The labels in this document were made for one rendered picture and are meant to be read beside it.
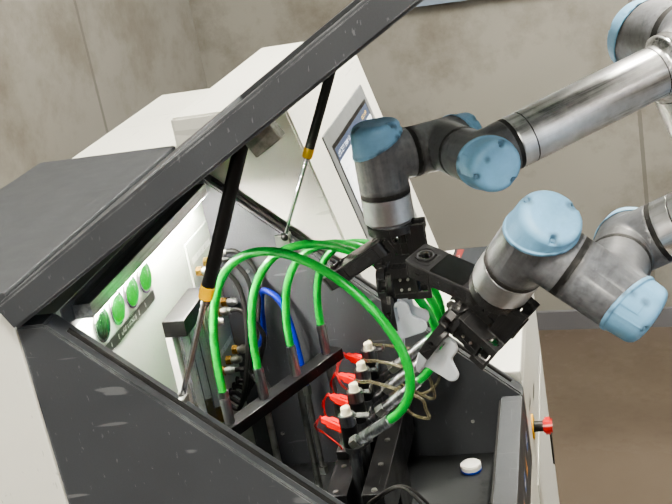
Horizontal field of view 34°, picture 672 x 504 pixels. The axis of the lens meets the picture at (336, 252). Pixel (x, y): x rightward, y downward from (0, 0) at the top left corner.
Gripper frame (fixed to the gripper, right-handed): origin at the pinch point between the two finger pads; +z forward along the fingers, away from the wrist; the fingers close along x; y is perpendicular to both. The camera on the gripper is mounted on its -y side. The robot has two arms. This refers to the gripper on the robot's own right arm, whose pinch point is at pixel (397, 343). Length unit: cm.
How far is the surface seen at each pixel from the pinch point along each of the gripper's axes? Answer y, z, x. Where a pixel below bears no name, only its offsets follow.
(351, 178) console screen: -15, -11, 56
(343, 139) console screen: -16, -18, 62
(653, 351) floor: 50, 123, 237
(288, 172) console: -22.0, -19.6, 36.2
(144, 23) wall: -124, -27, 243
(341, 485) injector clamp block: -13.2, 24.5, -0.7
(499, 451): 12.0, 27.5, 12.1
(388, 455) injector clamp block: -6.4, 24.5, 7.9
